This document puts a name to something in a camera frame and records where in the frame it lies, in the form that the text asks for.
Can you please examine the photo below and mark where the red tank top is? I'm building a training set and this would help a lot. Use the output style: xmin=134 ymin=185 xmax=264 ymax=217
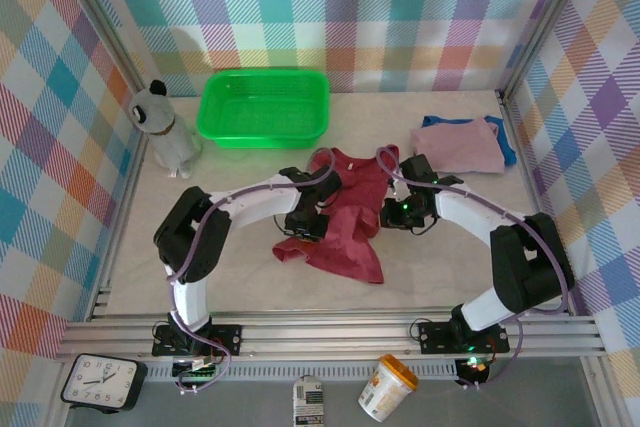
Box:
xmin=272 ymin=145 xmax=401 ymax=286

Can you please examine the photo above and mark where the pink tank top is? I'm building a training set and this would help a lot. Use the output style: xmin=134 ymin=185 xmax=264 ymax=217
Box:
xmin=409 ymin=116 xmax=506 ymax=174

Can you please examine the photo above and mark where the blue tank top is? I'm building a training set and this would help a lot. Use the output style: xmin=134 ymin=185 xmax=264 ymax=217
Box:
xmin=420 ymin=114 xmax=517 ymax=166

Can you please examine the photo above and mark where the green plastic basket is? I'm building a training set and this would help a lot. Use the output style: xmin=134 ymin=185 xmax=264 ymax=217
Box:
xmin=196 ymin=69 xmax=331 ymax=151

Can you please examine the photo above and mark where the grey plush animal toy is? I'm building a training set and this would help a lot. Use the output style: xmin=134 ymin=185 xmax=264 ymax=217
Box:
xmin=128 ymin=79 xmax=204 ymax=179

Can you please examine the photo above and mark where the black and white carton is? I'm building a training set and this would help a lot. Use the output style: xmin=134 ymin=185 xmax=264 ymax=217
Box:
xmin=291 ymin=375 xmax=326 ymax=427

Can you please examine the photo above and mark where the white cup with orange lid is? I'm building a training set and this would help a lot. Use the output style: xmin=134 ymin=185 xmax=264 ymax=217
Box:
xmin=356 ymin=353 xmax=419 ymax=423

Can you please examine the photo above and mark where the black alarm clock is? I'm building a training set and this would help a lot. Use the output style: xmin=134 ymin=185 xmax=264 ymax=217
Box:
xmin=59 ymin=352 xmax=149 ymax=413

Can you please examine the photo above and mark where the aluminium cross rail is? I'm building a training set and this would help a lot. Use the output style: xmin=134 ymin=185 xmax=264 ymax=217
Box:
xmin=54 ymin=307 xmax=609 ymax=363

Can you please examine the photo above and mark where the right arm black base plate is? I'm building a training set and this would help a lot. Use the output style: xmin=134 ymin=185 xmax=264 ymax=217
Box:
xmin=416 ymin=319 xmax=512 ymax=356

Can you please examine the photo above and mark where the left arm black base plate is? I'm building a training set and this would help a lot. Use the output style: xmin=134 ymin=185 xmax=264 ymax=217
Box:
xmin=151 ymin=322 xmax=245 ymax=359

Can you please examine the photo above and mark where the aluminium side rail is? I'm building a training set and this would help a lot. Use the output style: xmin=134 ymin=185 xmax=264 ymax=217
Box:
xmin=497 ymin=90 xmax=576 ymax=318
xmin=87 ymin=91 xmax=154 ymax=322

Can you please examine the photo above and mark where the slotted grey cable duct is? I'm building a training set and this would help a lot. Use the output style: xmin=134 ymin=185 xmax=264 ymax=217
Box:
xmin=142 ymin=360 xmax=464 ymax=382

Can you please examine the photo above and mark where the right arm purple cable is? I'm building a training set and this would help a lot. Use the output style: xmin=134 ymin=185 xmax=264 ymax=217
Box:
xmin=375 ymin=145 xmax=574 ymax=391

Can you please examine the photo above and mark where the aluminium corner post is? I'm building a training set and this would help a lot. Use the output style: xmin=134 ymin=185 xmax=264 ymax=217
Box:
xmin=52 ymin=0 xmax=151 ymax=98
xmin=499 ymin=0 xmax=601 ymax=101

